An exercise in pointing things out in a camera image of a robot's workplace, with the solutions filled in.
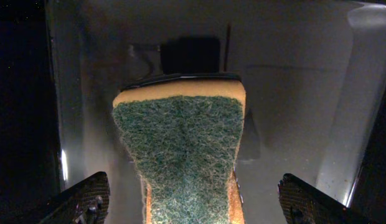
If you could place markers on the rectangular black tray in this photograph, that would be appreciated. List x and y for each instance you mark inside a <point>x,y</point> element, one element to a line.
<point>314,73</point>

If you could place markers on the yellow sponge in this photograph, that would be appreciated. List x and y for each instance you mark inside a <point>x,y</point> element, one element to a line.
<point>183,137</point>

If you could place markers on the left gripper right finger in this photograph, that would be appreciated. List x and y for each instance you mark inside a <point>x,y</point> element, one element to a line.
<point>302,203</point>

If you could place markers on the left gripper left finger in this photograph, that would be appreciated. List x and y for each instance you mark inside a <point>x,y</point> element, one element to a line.
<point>85,202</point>

